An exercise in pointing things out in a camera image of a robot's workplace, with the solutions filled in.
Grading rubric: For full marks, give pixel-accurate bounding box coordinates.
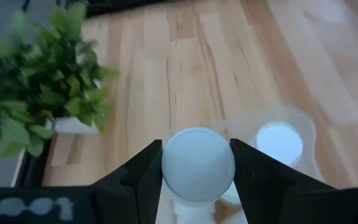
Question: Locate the green plant in white pot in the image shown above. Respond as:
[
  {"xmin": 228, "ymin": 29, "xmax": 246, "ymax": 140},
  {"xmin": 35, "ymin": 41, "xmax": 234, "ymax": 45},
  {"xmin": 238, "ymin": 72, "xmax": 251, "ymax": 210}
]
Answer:
[{"xmin": 0, "ymin": 1, "xmax": 120, "ymax": 159}]

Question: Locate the clear plastic basket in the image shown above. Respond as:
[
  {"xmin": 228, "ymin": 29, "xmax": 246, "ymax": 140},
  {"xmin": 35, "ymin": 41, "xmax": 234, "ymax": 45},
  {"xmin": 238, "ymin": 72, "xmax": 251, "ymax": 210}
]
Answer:
[{"xmin": 163, "ymin": 105, "xmax": 326, "ymax": 224}]

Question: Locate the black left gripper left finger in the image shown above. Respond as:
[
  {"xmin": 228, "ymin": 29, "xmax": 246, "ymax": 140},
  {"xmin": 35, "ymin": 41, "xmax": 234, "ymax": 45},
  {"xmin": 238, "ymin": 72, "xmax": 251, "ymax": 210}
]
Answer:
[{"xmin": 90, "ymin": 139, "xmax": 163, "ymax": 224}]

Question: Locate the white plastic pill bottle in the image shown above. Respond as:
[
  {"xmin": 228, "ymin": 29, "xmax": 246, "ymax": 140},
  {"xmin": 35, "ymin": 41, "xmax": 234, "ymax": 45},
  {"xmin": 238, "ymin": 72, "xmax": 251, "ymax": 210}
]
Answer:
[
  {"xmin": 160, "ymin": 126, "xmax": 237, "ymax": 224},
  {"xmin": 255, "ymin": 121, "xmax": 305, "ymax": 167}
]

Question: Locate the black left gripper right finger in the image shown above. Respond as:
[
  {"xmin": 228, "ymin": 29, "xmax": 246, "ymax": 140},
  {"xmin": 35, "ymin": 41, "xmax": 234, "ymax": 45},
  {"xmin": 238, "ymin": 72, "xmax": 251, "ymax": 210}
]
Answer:
[{"xmin": 229, "ymin": 138, "xmax": 358, "ymax": 224}]

